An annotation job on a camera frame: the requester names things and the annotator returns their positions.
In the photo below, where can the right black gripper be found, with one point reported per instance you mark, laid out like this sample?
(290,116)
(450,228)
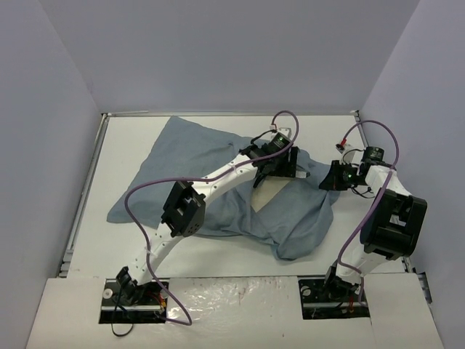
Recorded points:
(333,175)

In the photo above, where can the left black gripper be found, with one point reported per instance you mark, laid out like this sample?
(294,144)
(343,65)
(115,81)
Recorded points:
(293,162)

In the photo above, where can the striped pillowcase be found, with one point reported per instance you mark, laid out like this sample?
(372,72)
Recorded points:
(293,222)

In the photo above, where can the white pillow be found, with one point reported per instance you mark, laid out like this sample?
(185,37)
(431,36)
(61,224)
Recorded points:
(266,191)

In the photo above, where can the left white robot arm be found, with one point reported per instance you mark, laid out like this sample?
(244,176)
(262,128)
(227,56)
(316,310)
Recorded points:
(185,207)

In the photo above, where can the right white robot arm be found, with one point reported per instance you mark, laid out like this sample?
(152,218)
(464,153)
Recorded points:
(391,228)

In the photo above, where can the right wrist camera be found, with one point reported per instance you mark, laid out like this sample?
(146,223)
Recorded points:
(347,152)

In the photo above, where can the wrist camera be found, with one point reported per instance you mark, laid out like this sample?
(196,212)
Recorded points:
(285,131)
(347,152)

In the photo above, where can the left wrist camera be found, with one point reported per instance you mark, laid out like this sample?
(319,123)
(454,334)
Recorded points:
(285,131)

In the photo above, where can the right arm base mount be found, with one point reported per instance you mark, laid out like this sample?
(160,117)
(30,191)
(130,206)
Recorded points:
(321,303)

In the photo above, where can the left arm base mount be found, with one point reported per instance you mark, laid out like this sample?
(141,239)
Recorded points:
(148,305)

